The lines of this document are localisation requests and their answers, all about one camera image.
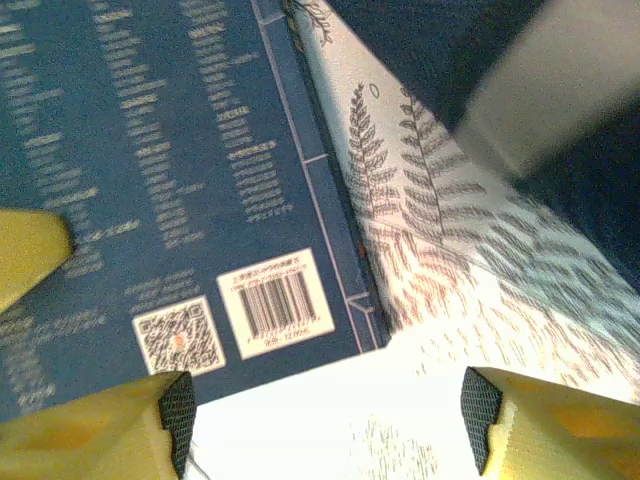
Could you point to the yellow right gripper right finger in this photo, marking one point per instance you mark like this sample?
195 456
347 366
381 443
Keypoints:
550 440

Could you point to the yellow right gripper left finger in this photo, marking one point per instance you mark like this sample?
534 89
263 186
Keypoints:
75 450

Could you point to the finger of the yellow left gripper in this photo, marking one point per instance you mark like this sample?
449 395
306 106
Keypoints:
30 250

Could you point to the blue book with barcode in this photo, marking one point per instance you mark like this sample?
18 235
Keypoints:
175 175

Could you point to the floral patterned tablecloth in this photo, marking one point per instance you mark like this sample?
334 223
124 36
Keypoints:
425 250

